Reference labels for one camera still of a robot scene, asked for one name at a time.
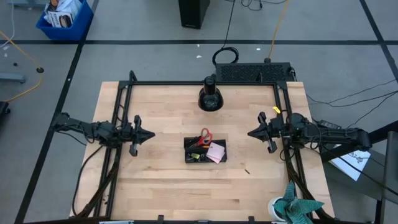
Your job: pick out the black caster base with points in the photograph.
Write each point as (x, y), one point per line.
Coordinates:
(3, 109)

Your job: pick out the blue plastic bin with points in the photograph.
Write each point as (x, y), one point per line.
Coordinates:
(77, 31)

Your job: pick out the orange pencil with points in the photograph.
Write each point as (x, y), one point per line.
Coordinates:
(205, 146)

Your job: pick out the black metal beam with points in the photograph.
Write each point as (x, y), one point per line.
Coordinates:
(385, 132)

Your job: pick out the black binder clip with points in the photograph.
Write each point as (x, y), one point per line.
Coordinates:
(202, 157)
(189, 159)

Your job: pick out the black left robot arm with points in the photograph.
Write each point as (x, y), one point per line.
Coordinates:
(90, 130)

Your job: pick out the black power adapter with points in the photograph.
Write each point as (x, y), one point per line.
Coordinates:
(329, 124)

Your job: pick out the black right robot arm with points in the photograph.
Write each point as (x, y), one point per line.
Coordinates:
(335, 135)

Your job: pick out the black computer tower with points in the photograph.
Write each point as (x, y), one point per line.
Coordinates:
(192, 12)

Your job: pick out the yellow-green eraser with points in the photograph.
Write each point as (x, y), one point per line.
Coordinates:
(195, 155)

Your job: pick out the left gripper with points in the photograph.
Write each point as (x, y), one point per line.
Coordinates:
(132, 133)

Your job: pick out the grey metal foot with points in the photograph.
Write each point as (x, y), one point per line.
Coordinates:
(12, 77)

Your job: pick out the pink sticky note pad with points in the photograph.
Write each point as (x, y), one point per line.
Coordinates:
(215, 152)

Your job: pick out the black mesh desk organizer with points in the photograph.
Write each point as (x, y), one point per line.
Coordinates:
(225, 152)

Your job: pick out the black aluminium table frame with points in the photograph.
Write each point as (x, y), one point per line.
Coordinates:
(202, 83)

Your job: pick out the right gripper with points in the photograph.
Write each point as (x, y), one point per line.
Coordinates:
(273, 129)

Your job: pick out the teal plant in white pot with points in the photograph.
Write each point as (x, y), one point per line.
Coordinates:
(293, 207)

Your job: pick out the white paper sheet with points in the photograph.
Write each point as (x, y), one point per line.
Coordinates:
(351, 165)

